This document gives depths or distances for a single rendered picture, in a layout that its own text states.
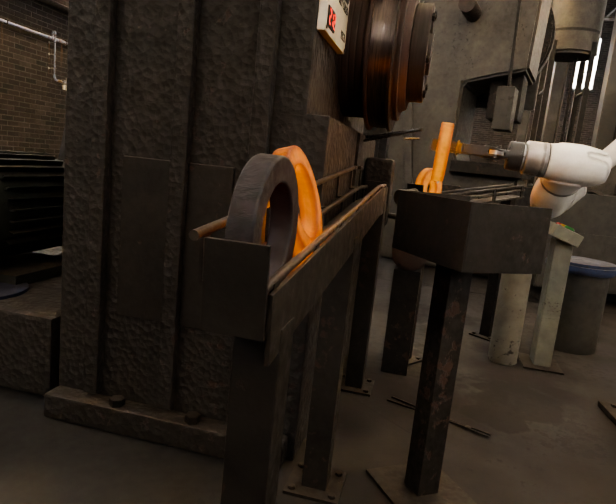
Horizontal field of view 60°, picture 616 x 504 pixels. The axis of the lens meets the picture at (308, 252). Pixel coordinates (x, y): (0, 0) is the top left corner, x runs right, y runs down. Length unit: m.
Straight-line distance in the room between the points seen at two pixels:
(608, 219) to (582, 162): 2.41
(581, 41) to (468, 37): 6.18
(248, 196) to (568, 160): 1.05
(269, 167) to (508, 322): 1.89
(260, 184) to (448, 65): 3.94
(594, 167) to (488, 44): 3.02
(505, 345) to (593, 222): 1.63
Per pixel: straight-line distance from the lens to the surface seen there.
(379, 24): 1.55
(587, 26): 10.63
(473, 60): 4.44
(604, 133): 10.60
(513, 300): 2.37
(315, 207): 0.95
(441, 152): 1.43
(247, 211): 0.57
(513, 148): 1.49
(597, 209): 3.86
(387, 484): 1.43
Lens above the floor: 0.76
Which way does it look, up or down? 10 degrees down
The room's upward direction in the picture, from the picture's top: 6 degrees clockwise
